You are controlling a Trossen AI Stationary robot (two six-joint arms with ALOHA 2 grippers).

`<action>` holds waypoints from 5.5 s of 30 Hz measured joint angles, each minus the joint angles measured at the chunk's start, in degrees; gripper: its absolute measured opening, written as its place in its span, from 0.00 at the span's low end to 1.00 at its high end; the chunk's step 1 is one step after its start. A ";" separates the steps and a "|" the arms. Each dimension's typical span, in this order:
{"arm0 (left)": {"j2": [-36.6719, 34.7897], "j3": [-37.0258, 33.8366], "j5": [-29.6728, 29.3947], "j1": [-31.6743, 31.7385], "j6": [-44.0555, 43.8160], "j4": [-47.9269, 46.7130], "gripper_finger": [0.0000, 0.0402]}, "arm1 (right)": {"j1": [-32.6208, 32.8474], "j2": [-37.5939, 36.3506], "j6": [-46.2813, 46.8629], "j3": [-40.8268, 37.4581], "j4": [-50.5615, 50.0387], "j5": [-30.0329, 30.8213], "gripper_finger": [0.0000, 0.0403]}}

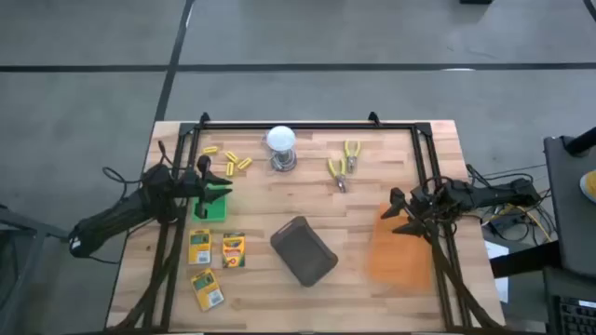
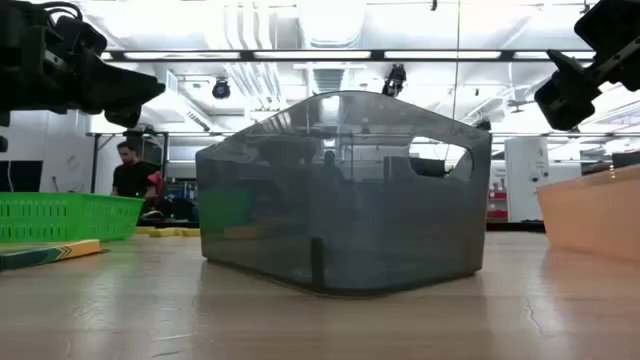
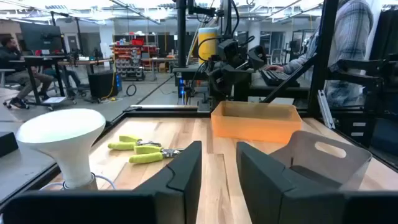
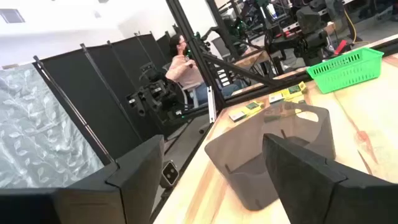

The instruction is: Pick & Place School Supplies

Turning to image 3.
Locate metal lamp socket base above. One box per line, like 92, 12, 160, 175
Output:
61, 173, 99, 191

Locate dark grey desk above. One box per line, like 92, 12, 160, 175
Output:
172, 63, 312, 102

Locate grey translucent handled bin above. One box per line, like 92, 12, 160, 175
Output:
269, 129, 373, 191

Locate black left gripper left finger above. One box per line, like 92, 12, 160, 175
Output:
136, 140, 203, 224

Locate silver metal bracket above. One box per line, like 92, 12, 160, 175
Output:
317, 89, 336, 130

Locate black keyboard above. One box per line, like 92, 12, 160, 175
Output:
259, 68, 300, 88

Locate person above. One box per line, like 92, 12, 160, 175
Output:
264, 0, 376, 108
0, 36, 54, 110

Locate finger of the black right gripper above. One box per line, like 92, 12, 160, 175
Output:
247, 45, 268, 72
216, 39, 241, 65

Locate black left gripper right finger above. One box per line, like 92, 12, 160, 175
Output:
236, 141, 345, 224

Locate yellow-green handled pliers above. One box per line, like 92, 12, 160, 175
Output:
108, 134, 162, 151
129, 144, 185, 165

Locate yellow cylinder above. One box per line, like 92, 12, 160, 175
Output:
197, 27, 220, 65

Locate black box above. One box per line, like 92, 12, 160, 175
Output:
0, 131, 19, 158

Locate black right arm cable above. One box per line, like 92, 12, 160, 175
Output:
197, 36, 225, 63

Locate black monitor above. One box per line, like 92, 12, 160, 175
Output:
20, 23, 63, 54

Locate black pole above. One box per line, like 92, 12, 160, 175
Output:
175, 0, 188, 68

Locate orange translucent plastic bin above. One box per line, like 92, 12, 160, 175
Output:
210, 100, 303, 144

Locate black drawer cabinet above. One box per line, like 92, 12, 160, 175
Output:
332, 110, 376, 149

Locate red parts bin shelf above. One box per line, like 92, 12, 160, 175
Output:
113, 43, 146, 82

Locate standing desk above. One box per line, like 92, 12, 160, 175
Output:
9, 55, 114, 111

